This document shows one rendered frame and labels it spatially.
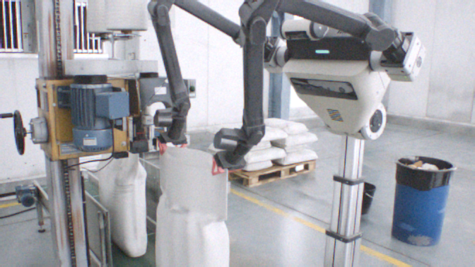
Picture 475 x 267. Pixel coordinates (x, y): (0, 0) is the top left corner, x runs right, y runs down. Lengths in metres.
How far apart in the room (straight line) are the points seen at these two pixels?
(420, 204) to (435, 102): 6.45
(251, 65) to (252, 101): 0.13
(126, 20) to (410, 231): 2.72
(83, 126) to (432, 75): 8.78
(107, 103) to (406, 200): 2.56
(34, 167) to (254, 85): 3.63
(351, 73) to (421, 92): 8.43
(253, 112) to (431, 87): 8.63
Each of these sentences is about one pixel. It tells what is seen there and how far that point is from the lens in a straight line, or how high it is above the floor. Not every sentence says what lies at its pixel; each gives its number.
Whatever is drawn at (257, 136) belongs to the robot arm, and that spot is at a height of 1.19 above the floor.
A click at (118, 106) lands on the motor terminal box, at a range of 1.42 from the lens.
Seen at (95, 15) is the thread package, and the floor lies 1.60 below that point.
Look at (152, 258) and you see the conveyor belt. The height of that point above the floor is 0.38.
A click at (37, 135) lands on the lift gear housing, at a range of 1.67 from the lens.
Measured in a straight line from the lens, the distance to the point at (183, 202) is 1.54.
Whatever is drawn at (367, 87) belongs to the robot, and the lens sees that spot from 1.40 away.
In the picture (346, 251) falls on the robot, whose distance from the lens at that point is 1.78.
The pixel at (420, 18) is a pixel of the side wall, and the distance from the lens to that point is 9.90.
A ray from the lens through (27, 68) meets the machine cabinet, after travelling 4.36.
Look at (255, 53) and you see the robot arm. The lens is 1.06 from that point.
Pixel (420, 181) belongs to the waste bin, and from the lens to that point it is 3.27.
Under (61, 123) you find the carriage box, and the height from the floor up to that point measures 1.17.
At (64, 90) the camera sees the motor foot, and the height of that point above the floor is 1.30.
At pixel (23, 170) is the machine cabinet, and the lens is 4.49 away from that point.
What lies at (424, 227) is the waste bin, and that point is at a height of 0.17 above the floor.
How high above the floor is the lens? 1.42
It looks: 11 degrees down
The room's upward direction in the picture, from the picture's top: 1 degrees clockwise
